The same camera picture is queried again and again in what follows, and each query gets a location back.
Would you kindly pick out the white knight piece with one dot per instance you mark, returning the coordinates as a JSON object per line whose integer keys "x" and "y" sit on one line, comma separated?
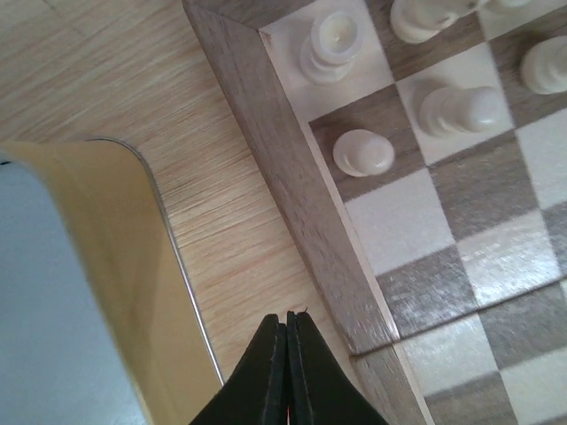
{"x": 417, "y": 21}

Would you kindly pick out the white rook piece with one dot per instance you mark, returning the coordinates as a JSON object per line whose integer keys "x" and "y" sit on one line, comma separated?
{"x": 329, "y": 51}

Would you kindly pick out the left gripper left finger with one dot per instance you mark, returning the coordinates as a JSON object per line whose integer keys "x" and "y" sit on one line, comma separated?
{"x": 255, "y": 392}

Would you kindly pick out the gold tin lid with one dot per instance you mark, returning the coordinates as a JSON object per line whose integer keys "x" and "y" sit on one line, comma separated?
{"x": 99, "y": 324}

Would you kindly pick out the wooden chess board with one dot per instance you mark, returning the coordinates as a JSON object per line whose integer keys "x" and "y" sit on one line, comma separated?
{"x": 446, "y": 275}

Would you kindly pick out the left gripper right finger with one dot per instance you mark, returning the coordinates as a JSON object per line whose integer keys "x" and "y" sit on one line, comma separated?
{"x": 318, "y": 390}

